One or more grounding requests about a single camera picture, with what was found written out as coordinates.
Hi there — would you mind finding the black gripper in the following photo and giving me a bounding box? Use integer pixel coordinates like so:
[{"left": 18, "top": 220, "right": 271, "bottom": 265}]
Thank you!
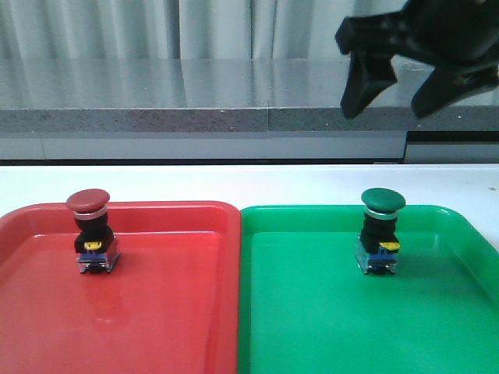
[{"left": 335, "top": 1, "right": 498, "bottom": 119}]

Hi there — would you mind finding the green mushroom push button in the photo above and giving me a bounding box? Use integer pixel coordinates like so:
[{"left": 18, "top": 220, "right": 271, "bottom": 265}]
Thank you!
[{"left": 356, "top": 187, "right": 406, "bottom": 275}]

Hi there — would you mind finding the red mushroom push button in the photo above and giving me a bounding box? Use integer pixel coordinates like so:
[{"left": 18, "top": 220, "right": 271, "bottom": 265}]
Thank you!
[{"left": 65, "top": 189, "right": 120, "bottom": 273}]

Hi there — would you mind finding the green plastic tray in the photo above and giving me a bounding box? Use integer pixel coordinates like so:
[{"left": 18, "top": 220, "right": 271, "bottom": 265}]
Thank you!
[{"left": 238, "top": 206, "right": 498, "bottom": 373}]

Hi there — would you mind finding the red plastic tray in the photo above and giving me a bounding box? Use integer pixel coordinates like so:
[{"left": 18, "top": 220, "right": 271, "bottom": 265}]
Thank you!
[{"left": 1, "top": 202, "right": 241, "bottom": 373}]

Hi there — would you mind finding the grey granite counter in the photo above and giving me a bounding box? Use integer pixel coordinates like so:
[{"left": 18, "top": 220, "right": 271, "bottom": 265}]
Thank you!
[{"left": 1, "top": 58, "right": 498, "bottom": 164}]

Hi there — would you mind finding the white curtain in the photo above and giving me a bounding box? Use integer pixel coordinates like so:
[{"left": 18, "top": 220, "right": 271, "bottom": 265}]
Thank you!
[{"left": 1, "top": 1, "right": 403, "bottom": 60}]

